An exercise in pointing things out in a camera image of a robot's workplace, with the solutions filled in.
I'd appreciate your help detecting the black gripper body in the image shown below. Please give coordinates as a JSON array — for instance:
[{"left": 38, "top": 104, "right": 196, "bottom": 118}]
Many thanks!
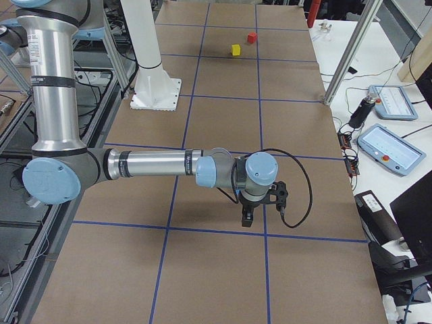
[{"left": 239, "top": 192, "right": 264, "bottom": 216}]

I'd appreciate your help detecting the yellow block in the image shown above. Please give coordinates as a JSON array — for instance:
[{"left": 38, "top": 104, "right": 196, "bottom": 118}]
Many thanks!
[{"left": 231, "top": 44, "right": 241, "bottom": 57}]

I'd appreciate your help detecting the red block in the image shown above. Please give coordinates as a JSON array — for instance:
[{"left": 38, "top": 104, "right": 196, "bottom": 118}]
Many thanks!
[{"left": 247, "top": 32, "right": 258, "bottom": 44}]

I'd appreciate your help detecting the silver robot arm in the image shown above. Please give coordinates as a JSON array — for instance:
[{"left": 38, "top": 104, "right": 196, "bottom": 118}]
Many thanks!
[
  {"left": 1, "top": 18, "right": 41, "bottom": 59},
  {"left": 16, "top": 1, "right": 288, "bottom": 227}
]

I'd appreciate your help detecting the orange circuit board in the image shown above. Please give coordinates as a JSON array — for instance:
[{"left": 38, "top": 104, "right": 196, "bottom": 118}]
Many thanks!
[{"left": 337, "top": 132, "right": 360, "bottom": 178}]

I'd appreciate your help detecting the black water bottle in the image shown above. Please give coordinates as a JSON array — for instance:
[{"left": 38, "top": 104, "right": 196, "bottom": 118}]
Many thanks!
[{"left": 348, "top": 96, "right": 376, "bottom": 129}]

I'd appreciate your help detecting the near teach pendant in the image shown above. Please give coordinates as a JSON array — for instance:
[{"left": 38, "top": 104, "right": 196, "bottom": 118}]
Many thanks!
[{"left": 357, "top": 124, "right": 427, "bottom": 176}]

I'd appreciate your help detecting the teach pendant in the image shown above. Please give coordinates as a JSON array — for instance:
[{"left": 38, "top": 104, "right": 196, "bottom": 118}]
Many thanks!
[
  {"left": 369, "top": 85, "right": 418, "bottom": 121},
  {"left": 357, "top": 124, "right": 427, "bottom": 176}
]

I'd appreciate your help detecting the black monitor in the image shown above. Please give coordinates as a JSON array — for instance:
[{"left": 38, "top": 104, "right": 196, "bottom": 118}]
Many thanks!
[{"left": 390, "top": 172, "right": 431, "bottom": 263}]

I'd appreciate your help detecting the far teach pendant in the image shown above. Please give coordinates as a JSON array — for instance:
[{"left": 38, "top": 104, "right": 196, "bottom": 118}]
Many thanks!
[{"left": 369, "top": 85, "right": 418, "bottom": 121}]

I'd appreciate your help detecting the red cylinder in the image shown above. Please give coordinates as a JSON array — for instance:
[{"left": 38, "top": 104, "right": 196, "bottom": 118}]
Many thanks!
[{"left": 306, "top": 0, "right": 321, "bottom": 28}]

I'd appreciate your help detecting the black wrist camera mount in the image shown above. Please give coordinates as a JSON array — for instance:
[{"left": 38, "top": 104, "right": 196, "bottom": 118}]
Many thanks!
[{"left": 265, "top": 181, "right": 288, "bottom": 216}]

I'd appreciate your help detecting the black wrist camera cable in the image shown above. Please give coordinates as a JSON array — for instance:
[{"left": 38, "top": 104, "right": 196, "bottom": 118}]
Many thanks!
[{"left": 259, "top": 148, "right": 313, "bottom": 229}]

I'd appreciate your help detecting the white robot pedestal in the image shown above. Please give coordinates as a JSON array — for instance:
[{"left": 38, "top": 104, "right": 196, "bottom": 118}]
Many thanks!
[{"left": 121, "top": 0, "right": 182, "bottom": 111}]

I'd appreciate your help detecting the aluminium frame post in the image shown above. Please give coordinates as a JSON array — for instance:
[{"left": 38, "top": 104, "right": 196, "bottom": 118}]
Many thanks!
[{"left": 323, "top": 0, "right": 383, "bottom": 106}]

